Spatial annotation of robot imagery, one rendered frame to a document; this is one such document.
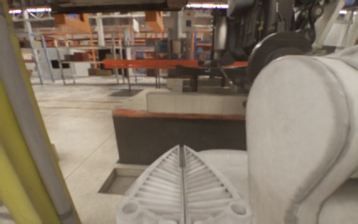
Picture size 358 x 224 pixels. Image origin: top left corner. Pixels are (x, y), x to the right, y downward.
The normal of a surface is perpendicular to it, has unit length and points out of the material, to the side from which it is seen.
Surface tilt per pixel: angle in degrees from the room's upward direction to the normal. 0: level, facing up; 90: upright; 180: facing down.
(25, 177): 90
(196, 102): 90
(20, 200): 90
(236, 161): 68
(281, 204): 87
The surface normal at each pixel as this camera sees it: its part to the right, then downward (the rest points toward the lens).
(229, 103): -0.04, 0.33
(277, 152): -1.00, -0.02
